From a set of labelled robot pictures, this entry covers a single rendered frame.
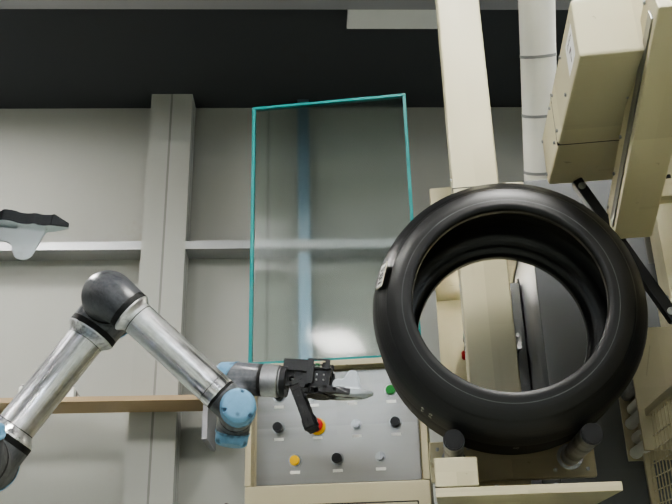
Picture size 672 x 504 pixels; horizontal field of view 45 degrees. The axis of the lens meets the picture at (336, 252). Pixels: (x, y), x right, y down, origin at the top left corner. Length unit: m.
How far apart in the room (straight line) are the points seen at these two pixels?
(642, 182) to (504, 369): 0.58
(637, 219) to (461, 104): 0.63
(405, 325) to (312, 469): 0.89
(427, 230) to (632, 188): 0.54
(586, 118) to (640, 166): 0.17
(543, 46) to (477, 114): 0.51
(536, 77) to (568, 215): 1.08
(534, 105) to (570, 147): 0.75
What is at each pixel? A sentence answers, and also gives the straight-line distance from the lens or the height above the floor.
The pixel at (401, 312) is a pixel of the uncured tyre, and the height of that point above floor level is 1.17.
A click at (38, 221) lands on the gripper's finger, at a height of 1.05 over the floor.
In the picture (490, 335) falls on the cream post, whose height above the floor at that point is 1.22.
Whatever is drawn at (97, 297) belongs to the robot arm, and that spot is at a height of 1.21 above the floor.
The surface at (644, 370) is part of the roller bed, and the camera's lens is 2.15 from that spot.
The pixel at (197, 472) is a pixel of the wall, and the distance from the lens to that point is 5.50.
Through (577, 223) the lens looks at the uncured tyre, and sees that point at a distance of 1.87.
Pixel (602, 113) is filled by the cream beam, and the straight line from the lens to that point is 2.04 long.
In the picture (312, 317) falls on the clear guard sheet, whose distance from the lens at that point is 2.63.
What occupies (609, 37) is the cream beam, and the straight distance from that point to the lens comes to 1.86.
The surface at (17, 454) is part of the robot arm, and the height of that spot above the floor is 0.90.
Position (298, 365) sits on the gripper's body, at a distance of 1.89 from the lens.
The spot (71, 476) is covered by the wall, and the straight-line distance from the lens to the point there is 5.66.
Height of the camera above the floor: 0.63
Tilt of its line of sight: 22 degrees up
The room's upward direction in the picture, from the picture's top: 1 degrees counter-clockwise
